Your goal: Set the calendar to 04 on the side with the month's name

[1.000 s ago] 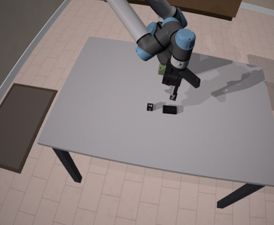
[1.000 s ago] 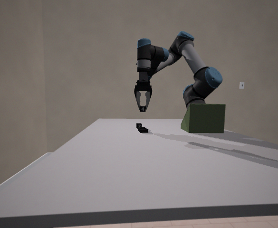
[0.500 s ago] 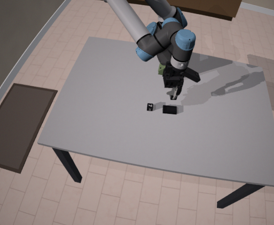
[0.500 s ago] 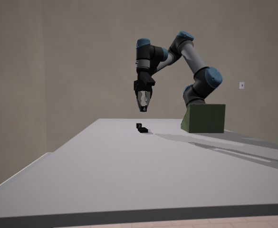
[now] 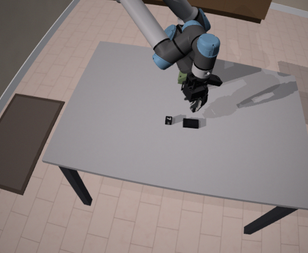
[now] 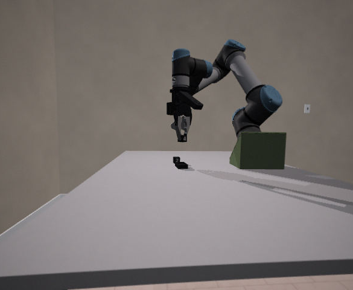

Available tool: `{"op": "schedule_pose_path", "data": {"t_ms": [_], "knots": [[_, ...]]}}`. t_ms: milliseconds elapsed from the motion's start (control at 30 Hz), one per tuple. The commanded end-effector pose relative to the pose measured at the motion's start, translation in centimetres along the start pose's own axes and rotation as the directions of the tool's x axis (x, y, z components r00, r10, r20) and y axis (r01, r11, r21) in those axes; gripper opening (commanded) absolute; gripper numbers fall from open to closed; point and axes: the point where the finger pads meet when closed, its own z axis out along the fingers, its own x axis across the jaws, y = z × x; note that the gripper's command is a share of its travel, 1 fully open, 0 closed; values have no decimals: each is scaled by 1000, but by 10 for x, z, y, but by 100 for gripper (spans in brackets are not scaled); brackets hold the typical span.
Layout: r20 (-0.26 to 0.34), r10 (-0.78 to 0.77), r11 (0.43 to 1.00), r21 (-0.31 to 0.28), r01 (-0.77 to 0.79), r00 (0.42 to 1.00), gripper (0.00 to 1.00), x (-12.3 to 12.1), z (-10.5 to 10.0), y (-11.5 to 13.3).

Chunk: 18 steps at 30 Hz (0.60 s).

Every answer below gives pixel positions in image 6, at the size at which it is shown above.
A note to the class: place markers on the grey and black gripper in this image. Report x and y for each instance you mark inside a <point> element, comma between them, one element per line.
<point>177,108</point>

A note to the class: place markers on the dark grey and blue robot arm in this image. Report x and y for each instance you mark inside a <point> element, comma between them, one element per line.
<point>263,100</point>

